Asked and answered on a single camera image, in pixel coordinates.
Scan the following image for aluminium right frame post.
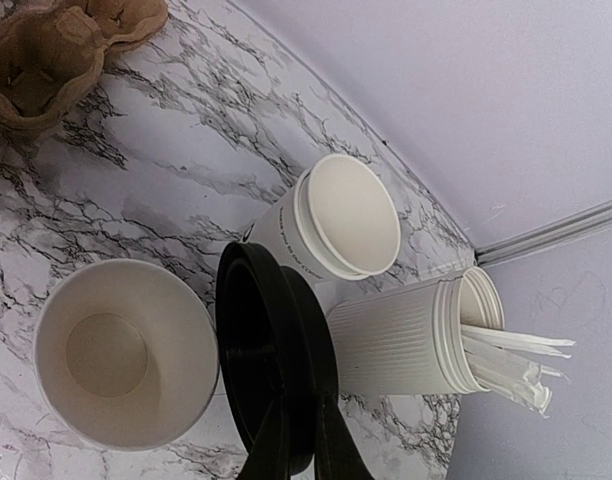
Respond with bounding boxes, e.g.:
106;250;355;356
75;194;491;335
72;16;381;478
475;200;612;266

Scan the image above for brown pulp cup carrier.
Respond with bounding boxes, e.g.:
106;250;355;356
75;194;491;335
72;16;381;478
0;1;168;135

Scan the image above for white paper coffee cup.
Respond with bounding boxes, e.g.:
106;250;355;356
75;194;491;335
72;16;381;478
33;259;219;451

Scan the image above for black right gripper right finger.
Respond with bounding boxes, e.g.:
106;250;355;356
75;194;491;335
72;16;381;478
318;392;371;480

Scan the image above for stacked white paper cups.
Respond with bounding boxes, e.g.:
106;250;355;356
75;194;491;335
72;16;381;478
242;154;401;284

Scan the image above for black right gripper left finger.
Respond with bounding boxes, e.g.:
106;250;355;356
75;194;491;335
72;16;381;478
230;385;316;479

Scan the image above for white ribbed cup holder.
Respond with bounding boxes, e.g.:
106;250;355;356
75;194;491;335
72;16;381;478
326;266;505;396

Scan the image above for black plastic cup lid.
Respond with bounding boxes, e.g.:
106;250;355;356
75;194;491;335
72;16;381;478
216;242;338;460

